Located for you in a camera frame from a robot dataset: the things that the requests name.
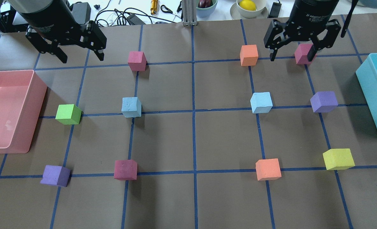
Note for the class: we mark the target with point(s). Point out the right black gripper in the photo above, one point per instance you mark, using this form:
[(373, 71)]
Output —
[(313, 12)]

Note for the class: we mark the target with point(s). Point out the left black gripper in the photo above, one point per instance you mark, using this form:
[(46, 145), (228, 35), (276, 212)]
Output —
[(50, 19)]

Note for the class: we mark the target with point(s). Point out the light blue block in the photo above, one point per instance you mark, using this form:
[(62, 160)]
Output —
[(261, 102), (131, 107)]

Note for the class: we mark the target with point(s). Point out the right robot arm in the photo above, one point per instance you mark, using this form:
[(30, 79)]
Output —
[(316, 9)]

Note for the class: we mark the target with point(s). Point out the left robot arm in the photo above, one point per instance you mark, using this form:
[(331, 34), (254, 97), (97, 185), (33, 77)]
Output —
[(23, 7)]

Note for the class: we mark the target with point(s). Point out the magenta block back right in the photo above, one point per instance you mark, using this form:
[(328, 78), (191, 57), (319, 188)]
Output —
[(301, 54)]

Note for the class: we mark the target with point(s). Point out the magenta block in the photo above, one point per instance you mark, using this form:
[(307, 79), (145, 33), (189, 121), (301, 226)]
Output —
[(301, 54), (137, 61), (125, 170)]

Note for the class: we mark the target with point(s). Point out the black power adapter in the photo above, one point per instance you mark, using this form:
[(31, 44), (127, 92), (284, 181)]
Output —
[(275, 10)]

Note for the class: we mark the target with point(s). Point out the orange block back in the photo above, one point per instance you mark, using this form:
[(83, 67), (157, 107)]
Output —
[(249, 55)]

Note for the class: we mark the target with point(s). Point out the orange block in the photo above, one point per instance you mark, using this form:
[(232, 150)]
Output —
[(268, 169), (249, 55)]

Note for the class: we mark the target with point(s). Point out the purple block right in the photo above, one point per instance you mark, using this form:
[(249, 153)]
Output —
[(323, 101)]

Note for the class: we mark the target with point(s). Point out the purple block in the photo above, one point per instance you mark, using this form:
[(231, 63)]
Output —
[(323, 101), (55, 176)]

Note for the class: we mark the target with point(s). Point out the magenta block back left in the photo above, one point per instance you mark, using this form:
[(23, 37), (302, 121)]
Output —
[(137, 61)]

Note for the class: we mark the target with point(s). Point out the green block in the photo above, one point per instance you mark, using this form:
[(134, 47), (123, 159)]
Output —
[(68, 114)]

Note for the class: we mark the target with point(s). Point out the bowl with yellow lemon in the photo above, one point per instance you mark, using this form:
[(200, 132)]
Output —
[(244, 9)]

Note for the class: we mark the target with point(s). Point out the pink plastic bin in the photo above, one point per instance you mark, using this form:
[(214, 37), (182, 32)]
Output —
[(21, 98)]

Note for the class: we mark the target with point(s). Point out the gold cylinder tool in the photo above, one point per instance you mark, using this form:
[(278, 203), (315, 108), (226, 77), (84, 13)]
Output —
[(154, 7)]

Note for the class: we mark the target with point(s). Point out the green bowl with fruit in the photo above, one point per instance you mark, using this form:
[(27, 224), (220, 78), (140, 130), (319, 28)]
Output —
[(205, 8)]

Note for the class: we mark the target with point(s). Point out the yellow block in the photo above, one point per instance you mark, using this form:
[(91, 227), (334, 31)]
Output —
[(338, 159)]

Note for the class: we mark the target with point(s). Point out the orange block front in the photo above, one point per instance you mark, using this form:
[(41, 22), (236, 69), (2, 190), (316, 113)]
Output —
[(268, 169)]

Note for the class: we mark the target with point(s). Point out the purple block left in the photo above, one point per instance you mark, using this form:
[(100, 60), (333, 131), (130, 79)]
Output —
[(55, 176)]

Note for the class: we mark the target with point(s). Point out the magenta block front left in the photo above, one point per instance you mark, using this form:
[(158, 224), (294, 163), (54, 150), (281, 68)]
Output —
[(125, 170)]

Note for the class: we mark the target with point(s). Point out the black handled scissors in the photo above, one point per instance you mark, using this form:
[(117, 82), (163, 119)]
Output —
[(166, 10)]

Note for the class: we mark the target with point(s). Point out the aluminium frame post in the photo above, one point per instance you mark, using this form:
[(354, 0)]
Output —
[(189, 13)]

